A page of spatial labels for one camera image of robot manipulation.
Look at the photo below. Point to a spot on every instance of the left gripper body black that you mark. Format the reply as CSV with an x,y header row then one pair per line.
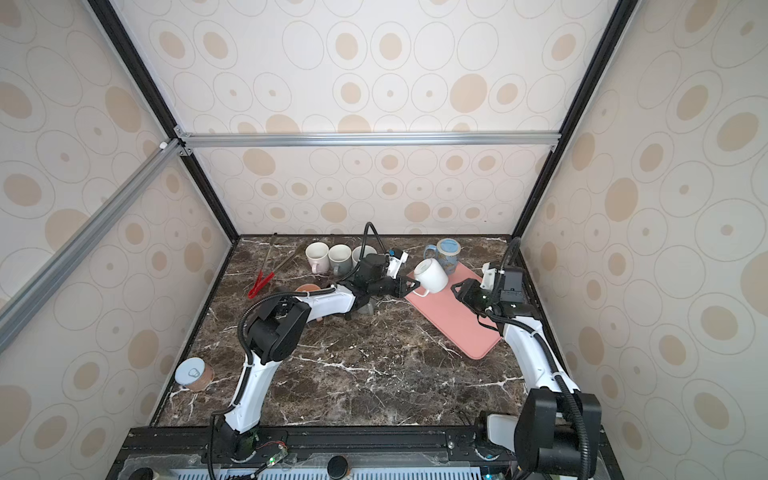
x,y
386,288

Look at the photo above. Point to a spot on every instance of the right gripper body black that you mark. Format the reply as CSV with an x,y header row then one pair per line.
x,y
479,299

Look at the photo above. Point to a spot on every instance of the speckled cream mug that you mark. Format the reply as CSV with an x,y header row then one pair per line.
x,y
361,252

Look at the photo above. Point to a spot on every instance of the light grey mug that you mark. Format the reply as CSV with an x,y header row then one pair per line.
x,y
340,258

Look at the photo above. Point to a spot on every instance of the pale pink mug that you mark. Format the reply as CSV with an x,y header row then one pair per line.
x,y
317,255

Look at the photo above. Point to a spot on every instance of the white ribbed mug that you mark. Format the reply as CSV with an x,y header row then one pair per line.
x,y
431,276

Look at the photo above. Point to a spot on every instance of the cream and salmon mug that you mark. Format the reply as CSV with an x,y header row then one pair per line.
x,y
310,288

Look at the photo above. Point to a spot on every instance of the blue butterfly mug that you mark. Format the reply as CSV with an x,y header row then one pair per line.
x,y
446,252

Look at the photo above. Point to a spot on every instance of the dark grey mug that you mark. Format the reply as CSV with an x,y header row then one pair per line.
x,y
367,309

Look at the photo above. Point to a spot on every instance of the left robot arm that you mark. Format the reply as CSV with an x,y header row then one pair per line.
x,y
270,330

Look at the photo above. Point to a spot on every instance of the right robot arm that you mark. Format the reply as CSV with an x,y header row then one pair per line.
x,y
558,428

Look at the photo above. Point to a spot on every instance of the pink plastic tray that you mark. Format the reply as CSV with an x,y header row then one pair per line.
x,y
453,319

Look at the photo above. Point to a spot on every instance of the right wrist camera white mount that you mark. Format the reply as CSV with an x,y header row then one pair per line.
x,y
489,271

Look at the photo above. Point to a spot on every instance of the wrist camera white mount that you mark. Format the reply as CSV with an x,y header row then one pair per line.
x,y
397,259
489,271

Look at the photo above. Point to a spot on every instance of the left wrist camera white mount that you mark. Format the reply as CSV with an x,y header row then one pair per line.
x,y
397,259

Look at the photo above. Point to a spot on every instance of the red handled tongs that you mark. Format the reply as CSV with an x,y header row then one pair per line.
x,y
265,275

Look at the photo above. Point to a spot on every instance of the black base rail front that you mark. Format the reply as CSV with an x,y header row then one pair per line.
x,y
483,449

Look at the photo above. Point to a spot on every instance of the horizontal aluminium rail back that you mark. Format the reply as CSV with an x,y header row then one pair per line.
x,y
373,139

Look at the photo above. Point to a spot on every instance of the diagonal aluminium rail left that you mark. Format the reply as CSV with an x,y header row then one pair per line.
x,y
28,301

